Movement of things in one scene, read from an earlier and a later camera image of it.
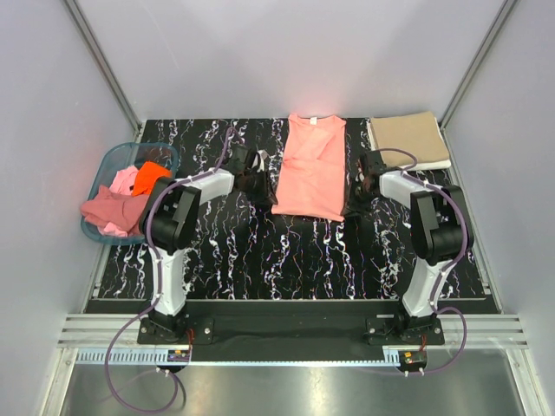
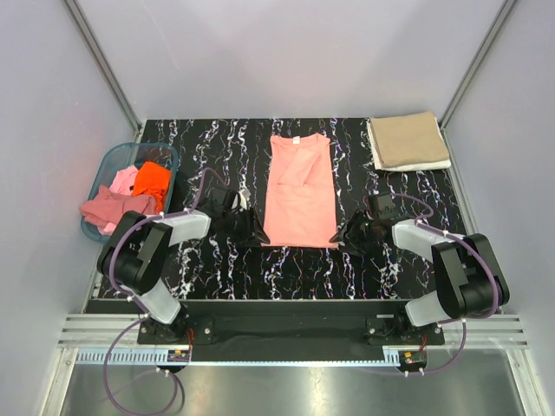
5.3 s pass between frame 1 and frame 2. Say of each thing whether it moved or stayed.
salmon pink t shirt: moved
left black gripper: moved
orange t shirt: stayed
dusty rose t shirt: stayed
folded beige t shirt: stayed
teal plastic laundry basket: stayed
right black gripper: moved
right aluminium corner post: stayed
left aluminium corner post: stayed
